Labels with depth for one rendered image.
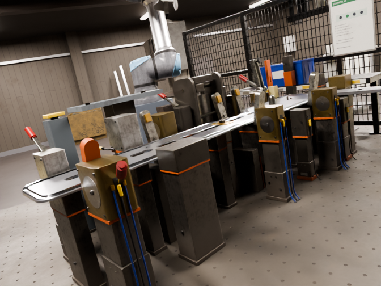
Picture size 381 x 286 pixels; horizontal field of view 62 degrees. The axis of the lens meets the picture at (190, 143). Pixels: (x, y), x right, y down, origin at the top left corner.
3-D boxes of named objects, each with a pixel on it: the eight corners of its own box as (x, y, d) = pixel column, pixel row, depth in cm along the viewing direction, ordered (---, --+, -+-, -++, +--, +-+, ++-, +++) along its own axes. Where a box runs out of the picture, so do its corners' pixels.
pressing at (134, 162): (45, 207, 68) (42, 201, 68) (17, 192, 85) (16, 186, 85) (332, 92, 155) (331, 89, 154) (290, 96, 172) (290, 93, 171)
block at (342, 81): (350, 148, 159) (344, 75, 151) (334, 147, 165) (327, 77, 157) (356, 143, 164) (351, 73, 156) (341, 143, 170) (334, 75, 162)
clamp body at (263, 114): (294, 205, 111) (282, 107, 104) (265, 200, 120) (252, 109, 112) (303, 198, 115) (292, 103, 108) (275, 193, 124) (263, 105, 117)
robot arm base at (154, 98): (131, 105, 173) (127, 87, 171) (157, 99, 179) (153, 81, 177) (139, 105, 160) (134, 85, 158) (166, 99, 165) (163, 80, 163)
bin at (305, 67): (304, 83, 181) (301, 60, 178) (258, 88, 203) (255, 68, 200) (316, 79, 191) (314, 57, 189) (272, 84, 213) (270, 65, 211)
